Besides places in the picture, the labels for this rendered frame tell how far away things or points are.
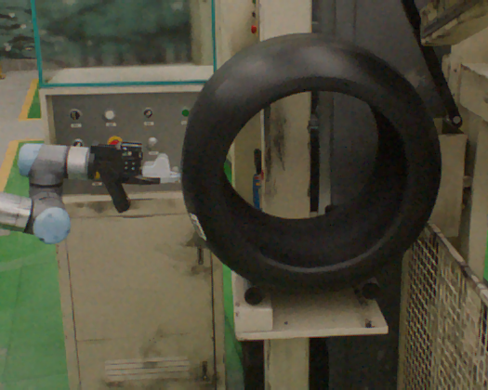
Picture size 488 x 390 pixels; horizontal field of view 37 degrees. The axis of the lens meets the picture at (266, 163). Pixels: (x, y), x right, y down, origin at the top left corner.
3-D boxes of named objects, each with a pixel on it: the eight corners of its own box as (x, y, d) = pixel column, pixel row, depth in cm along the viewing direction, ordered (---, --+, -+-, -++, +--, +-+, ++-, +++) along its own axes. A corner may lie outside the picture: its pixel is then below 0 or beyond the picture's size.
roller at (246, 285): (240, 248, 204) (236, 233, 203) (256, 243, 204) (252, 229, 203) (246, 307, 171) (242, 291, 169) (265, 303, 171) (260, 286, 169)
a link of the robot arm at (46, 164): (24, 174, 170) (25, 138, 168) (72, 176, 171) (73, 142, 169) (16, 183, 162) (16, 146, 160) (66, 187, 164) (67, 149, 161)
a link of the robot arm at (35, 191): (29, 237, 162) (30, 189, 159) (26, 219, 172) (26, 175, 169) (66, 235, 165) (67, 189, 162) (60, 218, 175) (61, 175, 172)
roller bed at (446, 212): (389, 214, 221) (394, 118, 212) (438, 212, 222) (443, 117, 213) (407, 239, 202) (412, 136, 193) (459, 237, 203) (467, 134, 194)
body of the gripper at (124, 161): (142, 151, 163) (87, 147, 162) (140, 188, 165) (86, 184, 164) (145, 142, 170) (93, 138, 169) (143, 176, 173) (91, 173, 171)
